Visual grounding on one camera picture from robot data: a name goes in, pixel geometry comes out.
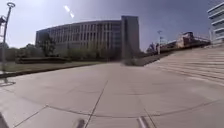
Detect grey concrete paved plaza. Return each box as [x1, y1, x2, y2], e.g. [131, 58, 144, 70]
[0, 61, 224, 128]

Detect dark tall building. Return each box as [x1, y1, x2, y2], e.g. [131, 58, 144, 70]
[34, 15, 141, 62]

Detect pale lamp pole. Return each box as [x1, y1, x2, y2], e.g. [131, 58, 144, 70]
[156, 30, 163, 56]

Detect grass strip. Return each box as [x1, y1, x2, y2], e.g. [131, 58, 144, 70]
[0, 60, 105, 74]

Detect robot's own part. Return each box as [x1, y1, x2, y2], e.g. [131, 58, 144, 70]
[137, 116, 148, 128]
[75, 119, 86, 128]

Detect row of trees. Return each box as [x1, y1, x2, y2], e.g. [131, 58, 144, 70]
[0, 33, 122, 63]

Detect low brown building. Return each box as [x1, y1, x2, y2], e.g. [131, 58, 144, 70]
[162, 31, 212, 52]

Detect wide concrete steps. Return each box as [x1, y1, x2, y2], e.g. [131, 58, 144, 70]
[145, 45, 224, 85]

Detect tall street lamp pole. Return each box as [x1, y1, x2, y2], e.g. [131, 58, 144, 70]
[0, 1, 17, 84]

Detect white banded building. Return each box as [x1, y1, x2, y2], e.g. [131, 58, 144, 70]
[206, 0, 224, 47]

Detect low dark wall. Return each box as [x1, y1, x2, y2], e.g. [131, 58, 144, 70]
[123, 49, 183, 67]

